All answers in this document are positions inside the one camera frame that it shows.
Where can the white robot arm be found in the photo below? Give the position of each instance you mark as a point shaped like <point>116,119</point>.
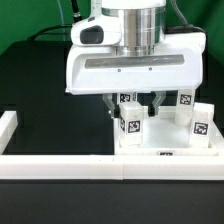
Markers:
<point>124,47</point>

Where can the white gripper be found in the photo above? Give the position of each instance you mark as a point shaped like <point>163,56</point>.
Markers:
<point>95,67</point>

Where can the white square table top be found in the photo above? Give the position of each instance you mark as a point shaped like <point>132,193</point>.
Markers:
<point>162,137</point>

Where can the white U-shaped obstacle fence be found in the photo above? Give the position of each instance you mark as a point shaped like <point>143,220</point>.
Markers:
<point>118,167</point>

